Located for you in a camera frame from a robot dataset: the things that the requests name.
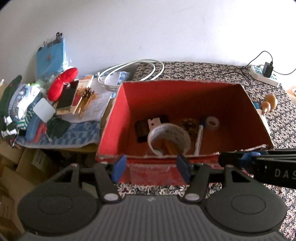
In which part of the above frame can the orange wooden gourd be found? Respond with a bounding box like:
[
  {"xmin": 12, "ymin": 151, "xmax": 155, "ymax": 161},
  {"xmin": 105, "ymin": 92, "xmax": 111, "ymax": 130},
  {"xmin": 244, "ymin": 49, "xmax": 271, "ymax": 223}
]
[{"xmin": 261, "ymin": 94, "xmax": 278, "ymax": 114}]

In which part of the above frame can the white bottle blue cap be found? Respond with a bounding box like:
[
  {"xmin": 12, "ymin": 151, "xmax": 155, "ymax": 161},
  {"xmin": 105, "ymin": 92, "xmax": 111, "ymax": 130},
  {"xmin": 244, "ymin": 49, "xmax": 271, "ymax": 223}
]
[{"xmin": 253, "ymin": 102, "xmax": 271, "ymax": 134}]

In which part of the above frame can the white pen tube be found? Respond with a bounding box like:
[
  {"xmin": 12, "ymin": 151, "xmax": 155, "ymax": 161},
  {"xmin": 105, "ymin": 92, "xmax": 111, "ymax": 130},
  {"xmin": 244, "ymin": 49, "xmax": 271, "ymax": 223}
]
[{"xmin": 194, "ymin": 125, "xmax": 204, "ymax": 156}]

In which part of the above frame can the large clear tape roll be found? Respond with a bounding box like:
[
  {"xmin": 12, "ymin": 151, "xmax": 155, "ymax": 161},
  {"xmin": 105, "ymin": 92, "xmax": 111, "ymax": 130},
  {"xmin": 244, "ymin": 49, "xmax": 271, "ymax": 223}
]
[{"xmin": 147, "ymin": 123, "xmax": 191, "ymax": 156}]

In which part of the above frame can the blue checkered cloth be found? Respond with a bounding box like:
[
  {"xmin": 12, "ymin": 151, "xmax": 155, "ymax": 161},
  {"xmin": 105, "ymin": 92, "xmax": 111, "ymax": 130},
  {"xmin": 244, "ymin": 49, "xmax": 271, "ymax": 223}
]
[{"xmin": 16, "ymin": 121, "xmax": 100, "ymax": 149}]

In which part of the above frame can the brown pine cone in box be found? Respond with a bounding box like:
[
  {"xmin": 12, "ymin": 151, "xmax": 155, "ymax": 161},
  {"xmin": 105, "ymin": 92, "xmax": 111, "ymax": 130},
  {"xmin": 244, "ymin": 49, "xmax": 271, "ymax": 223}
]
[{"xmin": 181, "ymin": 118, "xmax": 199, "ymax": 136}]

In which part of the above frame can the small beige tape roll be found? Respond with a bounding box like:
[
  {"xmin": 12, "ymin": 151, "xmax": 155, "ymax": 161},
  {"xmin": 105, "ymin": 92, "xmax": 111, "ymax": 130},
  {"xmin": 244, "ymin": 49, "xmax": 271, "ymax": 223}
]
[{"xmin": 205, "ymin": 116, "xmax": 219, "ymax": 130}]

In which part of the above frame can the black card in box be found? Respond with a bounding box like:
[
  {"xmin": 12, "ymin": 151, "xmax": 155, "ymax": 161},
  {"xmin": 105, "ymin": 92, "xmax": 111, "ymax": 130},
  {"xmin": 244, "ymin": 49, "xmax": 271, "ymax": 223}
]
[{"xmin": 134, "ymin": 115, "xmax": 169, "ymax": 143}]

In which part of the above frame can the red cardboard box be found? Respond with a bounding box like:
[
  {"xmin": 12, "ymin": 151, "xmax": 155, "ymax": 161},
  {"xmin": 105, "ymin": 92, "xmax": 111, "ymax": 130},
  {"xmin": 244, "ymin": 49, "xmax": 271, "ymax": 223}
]
[{"xmin": 96, "ymin": 80, "xmax": 273, "ymax": 185}]

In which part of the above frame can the pine cone on papers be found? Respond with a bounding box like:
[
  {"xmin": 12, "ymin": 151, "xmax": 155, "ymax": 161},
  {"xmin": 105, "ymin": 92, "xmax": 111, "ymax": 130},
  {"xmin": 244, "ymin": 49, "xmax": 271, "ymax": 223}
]
[{"xmin": 81, "ymin": 87, "xmax": 95, "ymax": 100}]

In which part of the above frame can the white square box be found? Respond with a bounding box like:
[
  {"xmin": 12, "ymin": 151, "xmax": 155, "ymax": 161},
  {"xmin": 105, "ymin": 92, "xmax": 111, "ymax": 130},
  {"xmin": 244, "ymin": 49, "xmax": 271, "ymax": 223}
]
[{"xmin": 33, "ymin": 98, "xmax": 56, "ymax": 123}]

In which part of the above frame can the white power strip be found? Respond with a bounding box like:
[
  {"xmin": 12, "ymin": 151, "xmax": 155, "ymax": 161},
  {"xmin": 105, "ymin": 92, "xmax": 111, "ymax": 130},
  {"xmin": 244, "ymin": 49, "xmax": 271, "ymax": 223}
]
[{"xmin": 249, "ymin": 65, "xmax": 280, "ymax": 87}]

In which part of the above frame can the black charger adapter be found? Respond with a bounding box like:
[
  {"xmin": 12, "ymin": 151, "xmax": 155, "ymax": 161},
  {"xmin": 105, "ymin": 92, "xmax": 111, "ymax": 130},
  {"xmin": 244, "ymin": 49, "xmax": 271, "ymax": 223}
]
[{"xmin": 262, "ymin": 61, "xmax": 273, "ymax": 78}]

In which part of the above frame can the red plush cushion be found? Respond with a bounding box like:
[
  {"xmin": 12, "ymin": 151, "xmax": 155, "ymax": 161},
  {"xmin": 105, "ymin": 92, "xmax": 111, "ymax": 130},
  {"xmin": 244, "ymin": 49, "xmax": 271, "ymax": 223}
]
[{"xmin": 47, "ymin": 67, "xmax": 78, "ymax": 101}]

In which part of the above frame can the blue paper bag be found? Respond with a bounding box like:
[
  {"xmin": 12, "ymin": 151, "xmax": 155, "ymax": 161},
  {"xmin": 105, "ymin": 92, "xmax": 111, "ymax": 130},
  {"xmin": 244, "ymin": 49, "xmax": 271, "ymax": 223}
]
[{"xmin": 36, "ymin": 32, "xmax": 69, "ymax": 80}]

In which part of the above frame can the white coiled cable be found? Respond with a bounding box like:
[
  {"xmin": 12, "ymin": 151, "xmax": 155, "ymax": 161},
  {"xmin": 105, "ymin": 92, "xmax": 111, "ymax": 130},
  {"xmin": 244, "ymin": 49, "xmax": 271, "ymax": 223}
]
[{"xmin": 97, "ymin": 59, "xmax": 165, "ymax": 90}]

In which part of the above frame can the black charger cable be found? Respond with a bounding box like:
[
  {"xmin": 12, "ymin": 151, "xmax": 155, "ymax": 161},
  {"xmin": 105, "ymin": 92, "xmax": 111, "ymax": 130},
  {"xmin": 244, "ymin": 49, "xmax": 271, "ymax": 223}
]
[{"xmin": 217, "ymin": 50, "xmax": 296, "ymax": 84}]

